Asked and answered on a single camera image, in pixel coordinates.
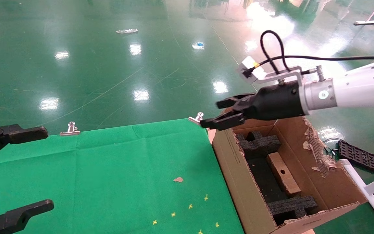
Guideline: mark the silver camera mount bracket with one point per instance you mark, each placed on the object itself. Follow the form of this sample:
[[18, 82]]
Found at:
[[281, 76]]

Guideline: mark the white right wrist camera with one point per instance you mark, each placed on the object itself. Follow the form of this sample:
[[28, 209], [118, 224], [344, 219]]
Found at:
[[250, 70]]

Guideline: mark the white floor stand foot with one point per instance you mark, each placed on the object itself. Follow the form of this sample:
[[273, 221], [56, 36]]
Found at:
[[365, 22]]

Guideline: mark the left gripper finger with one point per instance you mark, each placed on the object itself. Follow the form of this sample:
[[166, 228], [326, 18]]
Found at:
[[18, 133], [21, 214]]

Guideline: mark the silver binder clip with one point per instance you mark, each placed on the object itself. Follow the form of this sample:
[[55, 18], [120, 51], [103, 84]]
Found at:
[[195, 119], [70, 133]]

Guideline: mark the white crumpled floor litter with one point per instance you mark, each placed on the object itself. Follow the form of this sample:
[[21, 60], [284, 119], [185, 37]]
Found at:
[[127, 31]]

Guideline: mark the large open cardboard carton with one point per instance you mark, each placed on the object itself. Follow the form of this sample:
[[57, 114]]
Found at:
[[239, 175]]

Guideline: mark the brown cardboard piece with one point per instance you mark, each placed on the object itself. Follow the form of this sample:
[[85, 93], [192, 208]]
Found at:
[[282, 174]]

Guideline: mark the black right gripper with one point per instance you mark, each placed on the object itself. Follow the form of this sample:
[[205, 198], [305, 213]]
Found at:
[[274, 102]]

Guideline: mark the black foam insert block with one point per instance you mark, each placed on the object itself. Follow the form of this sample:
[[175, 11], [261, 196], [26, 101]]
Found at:
[[292, 206], [258, 143]]

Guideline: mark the white pipe frame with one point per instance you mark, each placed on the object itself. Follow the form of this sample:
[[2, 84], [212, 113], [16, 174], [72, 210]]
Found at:
[[357, 177]]

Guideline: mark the torn cardboard scrap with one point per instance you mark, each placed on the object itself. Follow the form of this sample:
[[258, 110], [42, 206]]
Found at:
[[178, 179]]

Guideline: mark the black perforated plastic panel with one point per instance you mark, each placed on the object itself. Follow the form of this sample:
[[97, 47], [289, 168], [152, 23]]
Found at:
[[360, 156]]

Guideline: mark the green tablecloth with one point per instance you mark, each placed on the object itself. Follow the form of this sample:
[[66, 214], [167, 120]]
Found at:
[[125, 169]]

